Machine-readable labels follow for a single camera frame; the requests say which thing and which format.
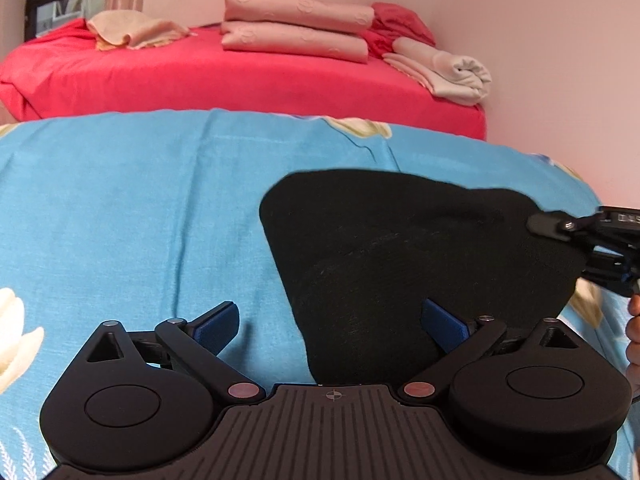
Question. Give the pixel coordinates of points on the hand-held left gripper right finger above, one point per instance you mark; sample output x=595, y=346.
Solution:
x=442, y=330

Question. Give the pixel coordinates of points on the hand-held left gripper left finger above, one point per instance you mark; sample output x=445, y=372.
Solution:
x=220, y=327

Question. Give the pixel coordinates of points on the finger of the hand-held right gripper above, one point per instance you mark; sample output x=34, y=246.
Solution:
x=550, y=223

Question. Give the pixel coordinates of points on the black pants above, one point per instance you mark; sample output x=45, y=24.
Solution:
x=400, y=260

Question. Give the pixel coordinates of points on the person's right hand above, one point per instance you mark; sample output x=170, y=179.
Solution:
x=634, y=332

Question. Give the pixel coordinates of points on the blue printed blanket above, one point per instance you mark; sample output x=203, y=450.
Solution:
x=125, y=200

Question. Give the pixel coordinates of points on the folded cream blanket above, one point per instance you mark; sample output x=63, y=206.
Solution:
x=450, y=72

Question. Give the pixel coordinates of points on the red bed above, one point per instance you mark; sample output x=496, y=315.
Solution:
x=225, y=85

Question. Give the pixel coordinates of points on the red crumpled cloth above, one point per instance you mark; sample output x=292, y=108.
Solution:
x=400, y=20

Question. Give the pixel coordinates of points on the crumpled beige cloth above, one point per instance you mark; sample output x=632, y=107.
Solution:
x=135, y=30

